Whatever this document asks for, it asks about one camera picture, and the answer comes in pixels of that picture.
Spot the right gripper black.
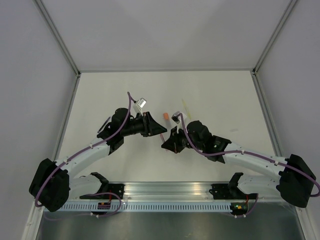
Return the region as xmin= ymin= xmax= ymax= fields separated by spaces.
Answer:
xmin=162 ymin=125 xmax=204 ymax=154

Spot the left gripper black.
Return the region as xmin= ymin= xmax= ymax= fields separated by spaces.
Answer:
xmin=121 ymin=112 xmax=167 ymax=138

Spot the orange highlighter pen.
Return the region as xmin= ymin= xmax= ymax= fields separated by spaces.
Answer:
xmin=162 ymin=112 xmax=172 ymax=129

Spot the red pink pen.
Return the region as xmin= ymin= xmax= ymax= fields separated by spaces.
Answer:
xmin=159 ymin=133 xmax=168 ymax=152

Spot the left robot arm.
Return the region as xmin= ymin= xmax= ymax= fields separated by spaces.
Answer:
xmin=28 ymin=108 xmax=167 ymax=212

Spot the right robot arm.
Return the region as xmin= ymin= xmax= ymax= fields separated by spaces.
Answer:
xmin=161 ymin=120 xmax=316 ymax=208

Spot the yellow pen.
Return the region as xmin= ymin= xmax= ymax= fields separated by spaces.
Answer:
xmin=181 ymin=98 xmax=192 ymax=120

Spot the purple ink refill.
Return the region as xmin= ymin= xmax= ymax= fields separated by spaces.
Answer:
xmin=97 ymin=116 xmax=111 ymax=134

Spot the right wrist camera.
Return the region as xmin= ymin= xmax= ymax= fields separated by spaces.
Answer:
xmin=171 ymin=111 xmax=188 ymax=133

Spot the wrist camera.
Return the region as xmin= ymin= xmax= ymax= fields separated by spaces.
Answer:
xmin=133 ymin=97 xmax=147 ymax=116
xmin=171 ymin=111 xmax=188 ymax=133

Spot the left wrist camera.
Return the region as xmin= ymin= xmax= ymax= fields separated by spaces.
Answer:
xmin=133 ymin=97 xmax=147 ymax=116

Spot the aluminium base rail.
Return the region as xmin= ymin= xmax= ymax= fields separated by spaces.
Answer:
xmin=109 ymin=181 xmax=307 ymax=203

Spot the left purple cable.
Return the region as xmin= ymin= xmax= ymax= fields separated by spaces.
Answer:
xmin=34 ymin=91 xmax=138 ymax=207

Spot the purple cable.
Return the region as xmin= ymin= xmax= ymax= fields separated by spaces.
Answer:
xmin=180 ymin=116 xmax=320 ymax=198
xmin=34 ymin=91 xmax=138 ymax=207

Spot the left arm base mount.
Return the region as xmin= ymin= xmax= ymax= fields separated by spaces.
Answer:
xmin=107 ymin=183 xmax=125 ymax=200

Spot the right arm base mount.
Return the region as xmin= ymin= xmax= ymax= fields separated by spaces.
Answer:
xmin=209 ymin=183 xmax=258 ymax=200

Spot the slotted cable duct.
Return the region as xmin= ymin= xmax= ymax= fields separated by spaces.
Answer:
xmin=59 ymin=201 xmax=232 ymax=213

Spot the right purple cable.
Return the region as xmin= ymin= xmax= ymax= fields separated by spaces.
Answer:
xmin=180 ymin=116 xmax=320 ymax=198

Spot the left frame post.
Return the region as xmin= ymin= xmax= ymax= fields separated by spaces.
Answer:
xmin=33 ymin=0 xmax=81 ymax=77

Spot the frame post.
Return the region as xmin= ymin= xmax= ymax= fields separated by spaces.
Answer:
xmin=252 ymin=0 xmax=300 ymax=76
xmin=33 ymin=0 xmax=81 ymax=77

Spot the right frame post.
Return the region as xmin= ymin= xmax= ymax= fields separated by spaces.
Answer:
xmin=252 ymin=0 xmax=300 ymax=76

